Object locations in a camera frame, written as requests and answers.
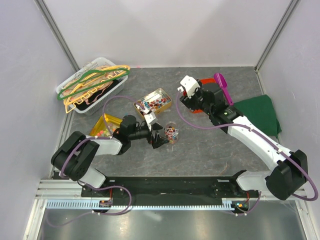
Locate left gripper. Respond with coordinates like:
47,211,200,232
128,122,169,148

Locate clear plastic jar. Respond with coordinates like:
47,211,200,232
164,121,179,144

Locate orange box of lollipops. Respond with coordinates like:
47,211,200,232
182,78,218,114

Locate purple plastic scoop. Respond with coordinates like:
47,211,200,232
213,73,234,106

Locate gold tin lollipops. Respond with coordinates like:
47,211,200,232
133,88,172,118

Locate gold square tin star candies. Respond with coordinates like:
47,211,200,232
89,113,122,137

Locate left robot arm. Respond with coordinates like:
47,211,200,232
51,113,170,197

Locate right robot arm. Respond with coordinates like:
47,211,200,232
177,76,309,201

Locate green cloth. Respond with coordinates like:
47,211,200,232
234,94,282,139

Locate orange wavy clothes hanger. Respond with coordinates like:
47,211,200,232
63,72,119,108

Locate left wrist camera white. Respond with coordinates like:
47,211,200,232
144,111,157,132

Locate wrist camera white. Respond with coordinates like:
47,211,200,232
144,111,157,132
177,75,201,99

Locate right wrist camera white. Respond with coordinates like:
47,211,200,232
177,75,201,99

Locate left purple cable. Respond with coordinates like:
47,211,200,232
44,95,148,228

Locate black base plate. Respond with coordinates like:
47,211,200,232
80,169,260,205

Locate grey cable duct rail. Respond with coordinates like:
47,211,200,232
46,199,236,211

